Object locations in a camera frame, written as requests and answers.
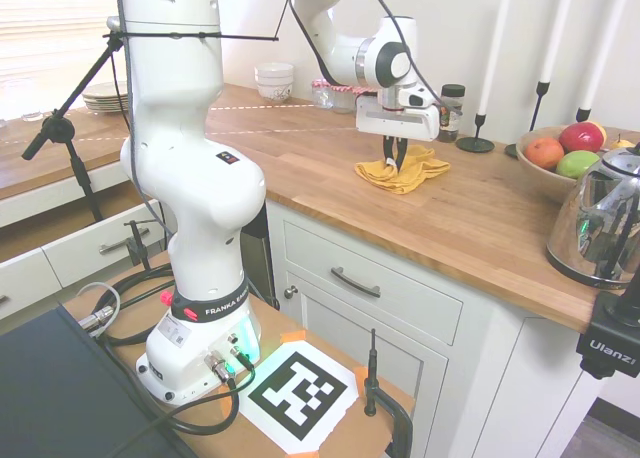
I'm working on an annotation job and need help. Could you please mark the white window blind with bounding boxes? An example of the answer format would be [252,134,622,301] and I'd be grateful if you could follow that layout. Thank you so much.
[0,0,124,87]

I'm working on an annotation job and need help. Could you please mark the white drawer unit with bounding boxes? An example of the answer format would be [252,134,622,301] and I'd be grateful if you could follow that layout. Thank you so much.
[0,167,177,324]

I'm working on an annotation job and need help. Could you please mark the tall black candle holder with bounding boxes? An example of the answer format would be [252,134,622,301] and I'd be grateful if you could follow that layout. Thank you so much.
[503,80,552,160]

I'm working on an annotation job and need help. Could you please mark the thin black base cable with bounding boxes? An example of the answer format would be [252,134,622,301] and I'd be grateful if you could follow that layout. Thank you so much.
[99,357,257,458]

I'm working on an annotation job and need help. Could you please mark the coffee jar black lid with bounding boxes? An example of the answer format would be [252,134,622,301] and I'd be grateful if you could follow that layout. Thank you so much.
[439,83,467,143]

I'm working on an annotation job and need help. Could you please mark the black controller box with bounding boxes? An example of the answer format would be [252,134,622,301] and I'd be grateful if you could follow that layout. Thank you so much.
[0,305,197,458]

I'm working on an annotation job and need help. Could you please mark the yellow towel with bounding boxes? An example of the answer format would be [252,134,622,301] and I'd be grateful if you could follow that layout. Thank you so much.
[354,145,451,196]

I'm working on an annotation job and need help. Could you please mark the grey cable metal connector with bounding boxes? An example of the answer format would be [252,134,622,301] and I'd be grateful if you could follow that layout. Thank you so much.
[74,283,122,332]

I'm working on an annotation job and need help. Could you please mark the white counter cabinet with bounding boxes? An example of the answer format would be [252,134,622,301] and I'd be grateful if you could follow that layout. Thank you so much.
[267,200,601,458]

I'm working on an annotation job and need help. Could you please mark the black Ulanzi clamp stand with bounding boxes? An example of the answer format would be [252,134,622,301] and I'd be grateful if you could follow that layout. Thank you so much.
[574,257,640,380]

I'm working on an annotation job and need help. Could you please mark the plain white ceramic bowl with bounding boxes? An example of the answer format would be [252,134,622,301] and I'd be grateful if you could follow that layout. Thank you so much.
[253,62,295,87]

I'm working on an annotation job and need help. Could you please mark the green apple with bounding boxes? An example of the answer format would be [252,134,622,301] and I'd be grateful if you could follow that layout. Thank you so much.
[555,150,601,179]

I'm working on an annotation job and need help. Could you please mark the red apple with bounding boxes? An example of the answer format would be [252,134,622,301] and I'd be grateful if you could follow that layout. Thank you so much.
[558,121,608,154]

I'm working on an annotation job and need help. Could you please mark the black white fiducial marker sheet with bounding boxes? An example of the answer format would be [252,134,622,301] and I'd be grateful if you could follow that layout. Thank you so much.
[238,340,361,454]

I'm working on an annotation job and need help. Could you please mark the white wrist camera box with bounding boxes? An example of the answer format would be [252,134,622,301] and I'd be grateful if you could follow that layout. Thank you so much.
[399,85,439,109]

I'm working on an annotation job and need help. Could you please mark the thick black looped cable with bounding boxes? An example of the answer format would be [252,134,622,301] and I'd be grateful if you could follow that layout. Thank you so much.
[94,266,176,347]

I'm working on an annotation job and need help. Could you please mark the brown mounting board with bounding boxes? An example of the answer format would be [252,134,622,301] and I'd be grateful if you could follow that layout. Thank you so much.
[59,250,416,458]

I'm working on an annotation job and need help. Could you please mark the wooden fruit bowl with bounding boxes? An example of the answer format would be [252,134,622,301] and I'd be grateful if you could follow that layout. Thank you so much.
[515,126,612,205]

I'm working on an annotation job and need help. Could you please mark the stacked white plates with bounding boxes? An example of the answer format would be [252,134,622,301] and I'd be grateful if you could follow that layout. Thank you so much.
[82,80,133,113]

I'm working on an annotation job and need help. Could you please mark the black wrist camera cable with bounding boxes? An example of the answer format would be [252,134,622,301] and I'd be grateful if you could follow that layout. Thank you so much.
[362,0,462,115]

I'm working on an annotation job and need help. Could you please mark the shiny steel kettle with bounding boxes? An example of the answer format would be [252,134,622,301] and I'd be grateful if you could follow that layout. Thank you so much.
[546,145,640,285]

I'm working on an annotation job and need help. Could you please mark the large black bar clamp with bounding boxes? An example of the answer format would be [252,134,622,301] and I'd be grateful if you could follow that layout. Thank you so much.
[363,327,414,458]

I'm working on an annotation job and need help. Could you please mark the orange fruit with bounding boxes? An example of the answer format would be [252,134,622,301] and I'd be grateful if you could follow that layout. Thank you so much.
[524,136,565,172]

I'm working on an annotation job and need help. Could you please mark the short black candle holder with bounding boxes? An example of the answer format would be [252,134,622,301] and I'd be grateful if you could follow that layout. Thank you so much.
[455,112,496,154]

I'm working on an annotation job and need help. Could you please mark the silver drawer bar handle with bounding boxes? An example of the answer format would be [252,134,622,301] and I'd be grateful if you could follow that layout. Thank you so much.
[330,266,382,299]
[98,227,151,256]

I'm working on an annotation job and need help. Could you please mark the black boom tripod stand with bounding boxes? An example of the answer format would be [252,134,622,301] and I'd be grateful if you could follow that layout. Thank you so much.
[21,30,126,224]

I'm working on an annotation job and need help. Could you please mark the tall white taper candle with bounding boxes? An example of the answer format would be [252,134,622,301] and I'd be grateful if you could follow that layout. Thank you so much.
[477,0,514,117]
[582,0,636,110]
[541,0,576,84]

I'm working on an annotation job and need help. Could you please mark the black arm strap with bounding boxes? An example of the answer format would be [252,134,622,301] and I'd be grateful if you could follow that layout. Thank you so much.
[104,0,295,44]

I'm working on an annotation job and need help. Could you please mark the small black bar clamp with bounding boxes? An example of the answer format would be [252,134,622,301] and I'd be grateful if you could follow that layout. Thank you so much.
[124,219,154,274]

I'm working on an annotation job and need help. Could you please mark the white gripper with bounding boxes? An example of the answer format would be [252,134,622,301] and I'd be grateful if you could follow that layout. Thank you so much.
[355,93,442,172]

